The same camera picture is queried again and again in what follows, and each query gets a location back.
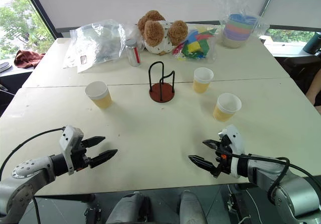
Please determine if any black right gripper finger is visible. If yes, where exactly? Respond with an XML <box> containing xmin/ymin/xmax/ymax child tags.
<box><xmin>202</xmin><ymin>139</ymin><xmax>222</xmax><ymax>151</ymax></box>
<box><xmin>188</xmin><ymin>155</ymin><xmax>218</xmax><ymax>174</ymax></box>

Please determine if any clear jar with red label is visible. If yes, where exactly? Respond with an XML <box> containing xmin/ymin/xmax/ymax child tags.
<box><xmin>124</xmin><ymin>39</ymin><xmax>141</xmax><ymax>67</ymax></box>

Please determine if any red base black wire stand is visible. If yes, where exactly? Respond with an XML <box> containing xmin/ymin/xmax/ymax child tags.
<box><xmin>148</xmin><ymin>61</ymin><xmax>176</xmax><ymax>103</ymax></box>

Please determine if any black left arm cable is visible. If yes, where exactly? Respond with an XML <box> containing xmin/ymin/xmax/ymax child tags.
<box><xmin>0</xmin><ymin>127</ymin><xmax>66</xmax><ymax>224</ymax></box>

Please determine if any bag of colourful blocks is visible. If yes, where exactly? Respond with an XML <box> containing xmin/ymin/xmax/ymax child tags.
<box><xmin>172</xmin><ymin>25</ymin><xmax>218</xmax><ymax>64</ymax></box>

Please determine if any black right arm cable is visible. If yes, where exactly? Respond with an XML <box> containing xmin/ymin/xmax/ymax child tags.
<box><xmin>227</xmin><ymin>152</ymin><xmax>321</xmax><ymax>205</ymax></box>

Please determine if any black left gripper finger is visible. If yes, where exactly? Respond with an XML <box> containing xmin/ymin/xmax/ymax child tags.
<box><xmin>82</xmin><ymin>136</ymin><xmax>106</xmax><ymax>149</ymax></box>
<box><xmin>89</xmin><ymin>149</ymin><xmax>118</xmax><ymax>169</ymax></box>

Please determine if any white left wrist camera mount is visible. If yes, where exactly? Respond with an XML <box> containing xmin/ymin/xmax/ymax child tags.
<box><xmin>59</xmin><ymin>125</ymin><xmax>84</xmax><ymax>176</ymax></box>

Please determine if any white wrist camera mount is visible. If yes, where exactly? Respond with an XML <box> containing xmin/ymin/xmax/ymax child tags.
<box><xmin>59</xmin><ymin>125</ymin><xmax>84</xmax><ymax>176</ymax></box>
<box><xmin>218</xmin><ymin>124</ymin><xmax>245</xmax><ymax>178</ymax></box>

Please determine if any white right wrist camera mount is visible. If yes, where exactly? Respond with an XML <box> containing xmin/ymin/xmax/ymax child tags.
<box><xmin>218</xmin><ymin>124</ymin><xmax>245</xmax><ymax>178</ymax></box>

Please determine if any yellow white paper cup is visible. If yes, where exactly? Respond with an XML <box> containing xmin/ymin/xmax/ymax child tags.
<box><xmin>84</xmin><ymin>81</ymin><xmax>113</xmax><ymax>109</ymax></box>
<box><xmin>192</xmin><ymin>67</ymin><xmax>214</xmax><ymax>94</ymax></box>
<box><xmin>212</xmin><ymin>92</ymin><xmax>242</xmax><ymax>123</ymax></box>

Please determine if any clear plastic bag over bowls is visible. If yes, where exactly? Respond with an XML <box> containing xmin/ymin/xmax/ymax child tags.
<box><xmin>207</xmin><ymin>0</ymin><xmax>270</xmax><ymax>49</ymax></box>

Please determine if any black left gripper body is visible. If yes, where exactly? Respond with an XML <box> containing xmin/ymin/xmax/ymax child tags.
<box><xmin>72</xmin><ymin>139</ymin><xmax>91</xmax><ymax>172</ymax></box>

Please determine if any brown white plush bear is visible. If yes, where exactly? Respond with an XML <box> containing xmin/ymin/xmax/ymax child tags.
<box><xmin>137</xmin><ymin>10</ymin><xmax>189</xmax><ymax>56</ymax></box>

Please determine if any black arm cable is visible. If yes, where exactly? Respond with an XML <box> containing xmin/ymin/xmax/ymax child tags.
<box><xmin>0</xmin><ymin>127</ymin><xmax>66</xmax><ymax>224</ymax></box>
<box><xmin>227</xmin><ymin>152</ymin><xmax>321</xmax><ymax>205</ymax></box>

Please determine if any red brown cloth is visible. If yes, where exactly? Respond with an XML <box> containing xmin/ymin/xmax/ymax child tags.
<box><xmin>14</xmin><ymin>50</ymin><xmax>46</xmax><ymax>69</ymax></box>

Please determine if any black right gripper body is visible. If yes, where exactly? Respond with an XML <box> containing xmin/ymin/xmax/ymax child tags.
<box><xmin>213</xmin><ymin>135</ymin><xmax>233</xmax><ymax>179</ymax></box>

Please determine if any stack of colourful bowls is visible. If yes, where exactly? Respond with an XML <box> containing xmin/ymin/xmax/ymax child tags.
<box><xmin>221</xmin><ymin>13</ymin><xmax>259</xmax><ymax>49</ymax></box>

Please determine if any black chair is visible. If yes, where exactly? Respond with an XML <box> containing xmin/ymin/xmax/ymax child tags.
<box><xmin>283</xmin><ymin>55</ymin><xmax>321</xmax><ymax>95</ymax></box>

